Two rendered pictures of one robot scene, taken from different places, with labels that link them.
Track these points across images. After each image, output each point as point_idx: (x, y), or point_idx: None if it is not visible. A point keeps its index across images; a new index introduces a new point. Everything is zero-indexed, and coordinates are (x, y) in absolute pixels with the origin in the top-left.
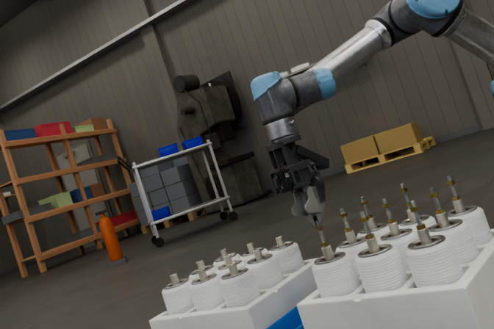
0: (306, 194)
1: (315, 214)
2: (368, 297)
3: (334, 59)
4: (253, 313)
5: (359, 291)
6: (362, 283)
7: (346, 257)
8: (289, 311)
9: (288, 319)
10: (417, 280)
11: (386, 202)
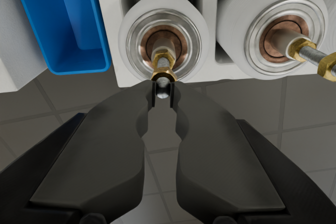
0: (143, 183)
1: (151, 89)
2: (243, 78)
3: None
4: (20, 77)
5: (214, 53)
6: (222, 45)
7: (206, 44)
8: (23, 2)
9: (35, 13)
10: (322, 52)
11: None
